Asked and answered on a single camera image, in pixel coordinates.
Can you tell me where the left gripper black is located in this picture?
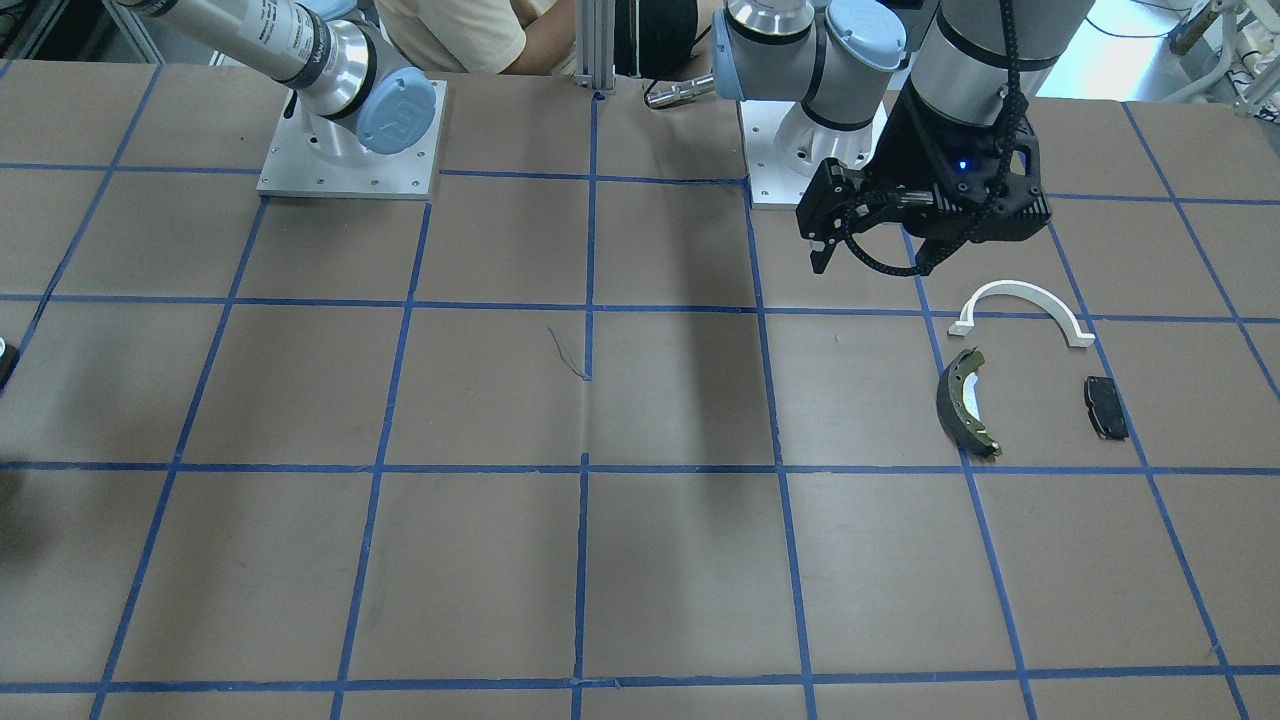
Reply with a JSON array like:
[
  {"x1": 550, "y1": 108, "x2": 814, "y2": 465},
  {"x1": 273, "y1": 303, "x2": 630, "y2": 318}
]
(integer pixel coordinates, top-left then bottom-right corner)
[{"x1": 796, "y1": 95, "x2": 1052, "y2": 275}]

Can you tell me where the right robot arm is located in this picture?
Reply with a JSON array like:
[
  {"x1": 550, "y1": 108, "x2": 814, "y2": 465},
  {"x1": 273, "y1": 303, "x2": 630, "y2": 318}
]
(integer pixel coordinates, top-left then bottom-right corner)
[{"x1": 120, "y1": 1, "x2": 438, "y2": 155}]

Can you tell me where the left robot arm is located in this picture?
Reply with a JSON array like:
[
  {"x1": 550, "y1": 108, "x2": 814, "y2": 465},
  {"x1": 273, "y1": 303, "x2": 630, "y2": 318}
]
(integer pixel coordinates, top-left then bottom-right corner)
[{"x1": 712, "y1": 1, "x2": 1092, "y2": 277}]

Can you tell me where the dark brake shoe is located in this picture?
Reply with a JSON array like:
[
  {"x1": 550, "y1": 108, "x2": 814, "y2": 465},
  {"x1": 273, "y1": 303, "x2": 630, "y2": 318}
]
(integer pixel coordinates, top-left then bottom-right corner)
[{"x1": 934, "y1": 347, "x2": 1004, "y2": 459}]

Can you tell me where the white curved plastic part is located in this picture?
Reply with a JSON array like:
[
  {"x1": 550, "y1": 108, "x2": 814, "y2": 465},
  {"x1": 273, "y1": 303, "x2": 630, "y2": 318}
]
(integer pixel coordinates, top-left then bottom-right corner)
[{"x1": 948, "y1": 281, "x2": 1097, "y2": 348}]

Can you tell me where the seated person beige shirt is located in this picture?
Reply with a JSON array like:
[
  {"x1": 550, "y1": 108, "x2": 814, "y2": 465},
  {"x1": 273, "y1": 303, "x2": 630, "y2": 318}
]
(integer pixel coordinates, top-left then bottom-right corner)
[{"x1": 375, "y1": 1, "x2": 721, "y2": 79}]

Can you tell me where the black brake pad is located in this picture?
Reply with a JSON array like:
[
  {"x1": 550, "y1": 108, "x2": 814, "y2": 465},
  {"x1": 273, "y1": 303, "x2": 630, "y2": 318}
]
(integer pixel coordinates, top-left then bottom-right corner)
[{"x1": 1084, "y1": 375, "x2": 1130, "y2": 441}]

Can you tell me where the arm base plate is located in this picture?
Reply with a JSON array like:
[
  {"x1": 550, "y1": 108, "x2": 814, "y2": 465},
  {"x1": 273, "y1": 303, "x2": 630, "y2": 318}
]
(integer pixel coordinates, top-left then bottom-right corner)
[
  {"x1": 739, "y1": 101, "x2": 887, "y2": 210},
  {"x1": 256, "y1": 79, "x2": 449, "y2": 201}
]

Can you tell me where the aluminium frame post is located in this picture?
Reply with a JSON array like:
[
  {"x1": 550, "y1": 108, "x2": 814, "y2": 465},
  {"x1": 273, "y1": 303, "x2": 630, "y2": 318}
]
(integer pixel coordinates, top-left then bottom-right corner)
[{"x1": 572, "y1": 0, "x2": 616, "y2": 95}]

